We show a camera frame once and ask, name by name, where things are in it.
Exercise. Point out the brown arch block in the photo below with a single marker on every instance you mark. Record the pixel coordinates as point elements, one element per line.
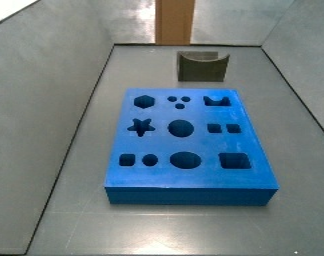
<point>174,21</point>

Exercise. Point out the blue foam shape board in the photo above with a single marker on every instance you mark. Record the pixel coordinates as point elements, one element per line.
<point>186,150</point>

